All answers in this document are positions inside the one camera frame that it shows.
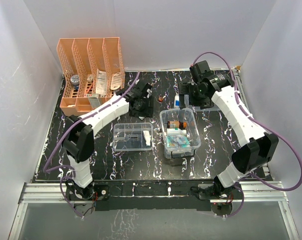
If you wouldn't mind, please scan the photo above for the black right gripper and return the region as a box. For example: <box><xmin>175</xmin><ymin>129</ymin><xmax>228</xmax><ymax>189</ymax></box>
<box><xmin>179</xmin><ymin>82</ymin><xmax>213</xmax><ymax>110</ymax></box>

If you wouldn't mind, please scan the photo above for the white gauze packet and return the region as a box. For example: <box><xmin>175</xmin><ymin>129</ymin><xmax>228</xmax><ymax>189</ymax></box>
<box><xmin>143</xmin><ymin>130</ymin><xmax>151</xmax><ymax>147</ymax></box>

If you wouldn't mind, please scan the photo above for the clear divided tray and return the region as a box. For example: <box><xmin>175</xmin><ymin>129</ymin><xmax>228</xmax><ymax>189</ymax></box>
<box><xmin>112</xmin><ymin>122</ymin><xmax>153</xmax><ymax>152</ymax></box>

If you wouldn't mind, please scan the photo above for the brown medicine bottle orange cap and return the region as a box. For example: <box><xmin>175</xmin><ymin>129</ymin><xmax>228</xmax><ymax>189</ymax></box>
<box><xmin>167</xmin><ymin>120</ymin><xmax>187</xmax><ymax>130</ymax></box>

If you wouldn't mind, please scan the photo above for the white green medicine bottle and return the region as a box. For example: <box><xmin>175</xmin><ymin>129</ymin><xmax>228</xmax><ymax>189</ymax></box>
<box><xmin>167</xmin><ymin>128</ymin><xmax>187</xmax><ymax>136</ymax></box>

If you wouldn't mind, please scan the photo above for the teal bandage packet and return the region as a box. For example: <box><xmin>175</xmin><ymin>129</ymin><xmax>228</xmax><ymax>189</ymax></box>
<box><xmin>166</xmin><ymin>135</ymin><xmax>190</xmax><ymax>148</ymax></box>

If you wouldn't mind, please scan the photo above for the clear plastic box lid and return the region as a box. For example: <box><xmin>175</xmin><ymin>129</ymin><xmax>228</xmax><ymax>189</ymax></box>
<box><xmin>190</xmin><ymin>105</ymin><xmax>220</xmax><ymax>112</ymax></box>

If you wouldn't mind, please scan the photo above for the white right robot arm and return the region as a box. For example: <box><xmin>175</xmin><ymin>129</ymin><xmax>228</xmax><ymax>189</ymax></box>
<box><xmin>179</xmin><ymin>60</ymin><xmax>279</xmax><ymax>199</ymax></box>

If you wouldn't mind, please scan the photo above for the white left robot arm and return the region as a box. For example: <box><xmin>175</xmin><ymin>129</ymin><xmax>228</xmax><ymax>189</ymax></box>
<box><xmin>62</xmin><ymin>81</ymin><xmax>154</xmax><ymax>200</ymax></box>

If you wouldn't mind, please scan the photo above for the white medicine box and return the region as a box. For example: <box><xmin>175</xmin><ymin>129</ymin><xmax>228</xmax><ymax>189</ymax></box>
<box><xmin>87</xmin><ymin>93</ymin><xmax>103</xmax><ymax>110</ymax></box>

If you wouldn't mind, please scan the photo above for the white blue bandage roll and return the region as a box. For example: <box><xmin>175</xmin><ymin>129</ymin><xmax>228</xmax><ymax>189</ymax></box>
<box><xmin>174</xmin><ymin>95</ymin><xmax>180</xmax><ymax>109</ymax></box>

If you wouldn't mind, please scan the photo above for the beige blister pack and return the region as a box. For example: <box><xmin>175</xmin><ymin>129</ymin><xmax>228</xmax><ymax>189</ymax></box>
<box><xmin>110</xmin><ymin>72</ymin><xmax>122</xmax><ymax>91</ymax></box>

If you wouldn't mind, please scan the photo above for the clear plastic storage box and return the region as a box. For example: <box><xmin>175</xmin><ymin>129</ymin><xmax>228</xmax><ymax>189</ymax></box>
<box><xmin>160</xmin><ymin>108</ymin><xmax>201</xmax><ymax>159</ymax></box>

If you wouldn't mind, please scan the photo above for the white paper packet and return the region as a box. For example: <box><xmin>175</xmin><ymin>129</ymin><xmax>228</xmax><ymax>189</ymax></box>
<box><xmin>95</xmin><ymin>70</ymin><xmax>107</xmax><ymax>97</ymax></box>

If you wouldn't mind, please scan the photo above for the orange plastic file organizer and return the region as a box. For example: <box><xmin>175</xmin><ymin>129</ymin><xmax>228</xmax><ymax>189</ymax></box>
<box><xmin>57</xmin><ymin>37</ymin><xmax>125</xmax><ymax>116</ymax></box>

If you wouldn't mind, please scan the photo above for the round blue white tin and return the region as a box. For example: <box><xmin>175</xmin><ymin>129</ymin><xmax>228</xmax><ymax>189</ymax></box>
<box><xmin>70</xmin><ymin>75</ymin><xmax>80</xmax><ymax>90</ymax></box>

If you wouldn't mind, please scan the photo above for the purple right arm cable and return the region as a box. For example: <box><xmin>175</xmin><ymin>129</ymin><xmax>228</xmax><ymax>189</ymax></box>
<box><xmin>193</xmin><ymin>51</ymin><xmax>302</xmax><ymax>218</ymax></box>

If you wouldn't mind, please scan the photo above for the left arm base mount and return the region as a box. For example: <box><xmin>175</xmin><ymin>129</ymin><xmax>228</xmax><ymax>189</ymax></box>
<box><xmin>65</xmin><ymin>180</ymin><xmax>110</xmax><ymax>211</ymax></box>

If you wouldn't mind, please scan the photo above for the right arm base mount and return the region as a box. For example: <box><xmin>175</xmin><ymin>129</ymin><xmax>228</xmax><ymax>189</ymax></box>
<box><xmin>190</xmin><ymin>182</ymin><xmax>241</xmax><ymax>212</ymax></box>

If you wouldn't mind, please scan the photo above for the aluminium frame rail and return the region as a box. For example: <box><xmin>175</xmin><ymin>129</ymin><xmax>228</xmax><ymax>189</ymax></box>
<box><xmin>9</xmin><ymin>179</ymin><xmax>299</xmax><ymax>240</ymax></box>

